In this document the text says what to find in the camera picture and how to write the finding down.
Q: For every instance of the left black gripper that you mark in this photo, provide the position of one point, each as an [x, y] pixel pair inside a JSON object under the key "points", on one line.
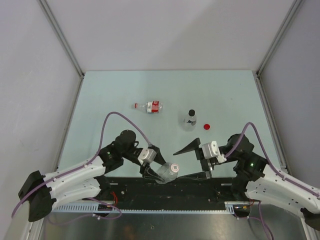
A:
{"points": [[148, 172]]}

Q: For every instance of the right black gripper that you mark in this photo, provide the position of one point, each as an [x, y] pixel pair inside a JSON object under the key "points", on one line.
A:
{"points": [[194, 145]]}

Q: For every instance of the large clear unlabeled bottle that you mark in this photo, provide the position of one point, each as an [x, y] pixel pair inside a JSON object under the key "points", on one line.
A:
{"points": [[165, 172]]}

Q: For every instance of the small clear blue-label bottle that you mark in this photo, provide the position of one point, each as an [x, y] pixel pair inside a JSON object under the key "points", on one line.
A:
{"points": [[189, 122]]}

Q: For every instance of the black bottle cap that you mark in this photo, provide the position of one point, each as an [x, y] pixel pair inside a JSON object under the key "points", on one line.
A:
{"points": [[191, 112]]}

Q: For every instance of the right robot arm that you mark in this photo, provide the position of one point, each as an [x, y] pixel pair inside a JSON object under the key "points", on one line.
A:
{"points": [[257, 179]]}

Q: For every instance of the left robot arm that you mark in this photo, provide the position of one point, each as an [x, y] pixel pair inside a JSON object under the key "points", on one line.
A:
{"points": [[44, 192]]}

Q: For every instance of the clear red-label bottle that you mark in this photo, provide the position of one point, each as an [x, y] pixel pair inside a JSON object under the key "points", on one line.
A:
{"points": [[151, 107]]}

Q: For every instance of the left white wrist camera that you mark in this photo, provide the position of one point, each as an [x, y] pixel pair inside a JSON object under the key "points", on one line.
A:
{"points": [[146, 156]]}

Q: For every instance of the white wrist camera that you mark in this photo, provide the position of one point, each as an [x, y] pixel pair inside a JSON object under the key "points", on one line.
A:
{"points": [[211, 152], [146, 156]]}

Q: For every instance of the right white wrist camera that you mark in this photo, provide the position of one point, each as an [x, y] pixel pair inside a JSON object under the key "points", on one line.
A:
{"points": [[211, 152]]}

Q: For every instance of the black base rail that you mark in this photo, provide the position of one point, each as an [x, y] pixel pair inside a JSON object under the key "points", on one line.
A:
{"points": [[137, 193]]}

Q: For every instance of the right aluminium frame post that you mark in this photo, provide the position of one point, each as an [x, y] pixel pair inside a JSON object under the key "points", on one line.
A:
{"points": [[280, 34]]}

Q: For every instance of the aluminium frame post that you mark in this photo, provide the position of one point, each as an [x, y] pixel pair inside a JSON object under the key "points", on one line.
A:
{"points": [[48, 13], [280, 34]]}

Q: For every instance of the left aluminium frame post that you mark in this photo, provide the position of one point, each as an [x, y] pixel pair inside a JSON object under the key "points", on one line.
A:
{"points": [[48, 13]]}

